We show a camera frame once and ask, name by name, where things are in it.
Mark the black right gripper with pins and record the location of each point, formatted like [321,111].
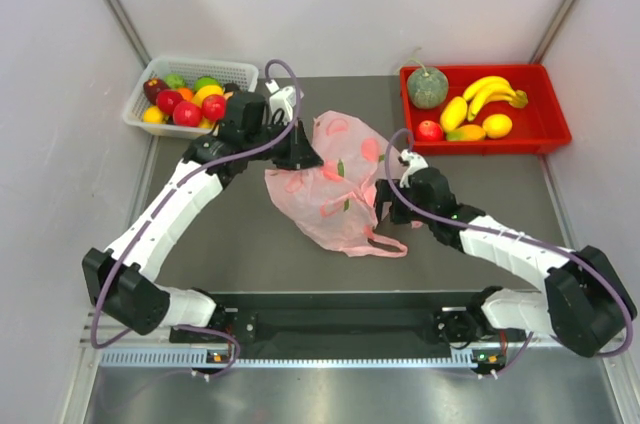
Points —
[384,194]

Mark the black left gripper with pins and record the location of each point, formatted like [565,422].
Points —
[300,153]

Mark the pink translucent plastic bag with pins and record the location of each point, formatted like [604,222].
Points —
[334,204]

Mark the green netted melon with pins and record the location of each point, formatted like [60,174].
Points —
[427,86]

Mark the yellow banana bunch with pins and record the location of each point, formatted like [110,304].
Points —
[491,89]

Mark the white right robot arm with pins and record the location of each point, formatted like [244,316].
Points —
[578,299]

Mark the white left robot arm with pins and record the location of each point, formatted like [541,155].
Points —
[121,279]

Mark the dark fruit back in basket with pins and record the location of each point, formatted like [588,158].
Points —
[231,88]

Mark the yellow fruit front in basket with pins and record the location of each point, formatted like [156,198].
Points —
[207,124]

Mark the dark red fruit in basket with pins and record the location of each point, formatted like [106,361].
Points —
[152,87]

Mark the red apple in tray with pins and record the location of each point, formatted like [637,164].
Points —
[429,131]

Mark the red apple right in basket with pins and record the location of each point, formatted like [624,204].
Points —
[214,107]

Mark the red apple in basket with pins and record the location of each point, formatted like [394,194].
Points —
[187,114]
[214,107]
[167,100]

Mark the white perforated plastic basket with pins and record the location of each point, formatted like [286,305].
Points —
[194,79]

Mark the orange green mango in tray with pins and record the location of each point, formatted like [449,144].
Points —
[466,133]

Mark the yellow mango in tray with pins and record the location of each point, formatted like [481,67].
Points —
[454,114]

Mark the yellow banana in basket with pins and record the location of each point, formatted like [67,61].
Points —
[205,92]

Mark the red plastic tray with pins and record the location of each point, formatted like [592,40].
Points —
[539,129]

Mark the red apple middle in basket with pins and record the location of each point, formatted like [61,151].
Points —
[187,114]

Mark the green apple in basket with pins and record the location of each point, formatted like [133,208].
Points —
[205,81]

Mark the yellow lemon in tray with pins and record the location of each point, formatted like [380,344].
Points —
[497,126]

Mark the small orange in basket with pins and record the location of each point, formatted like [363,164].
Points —
[186,93]

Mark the green lime in basket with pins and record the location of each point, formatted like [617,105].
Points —
[175,81]

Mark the red apple left in basket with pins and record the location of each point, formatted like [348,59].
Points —
[167,100]

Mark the yellow lemon in basket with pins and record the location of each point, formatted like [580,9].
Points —
[153,115]

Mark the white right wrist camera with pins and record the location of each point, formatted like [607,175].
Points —
[413,162]

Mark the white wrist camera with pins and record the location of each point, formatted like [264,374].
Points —
[413,162]
[282,102]

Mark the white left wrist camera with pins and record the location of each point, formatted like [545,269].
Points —
[282,102]

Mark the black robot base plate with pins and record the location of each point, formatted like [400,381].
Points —
[333,320]

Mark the grey slotted cable duct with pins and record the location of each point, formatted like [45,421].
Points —
[203,358]

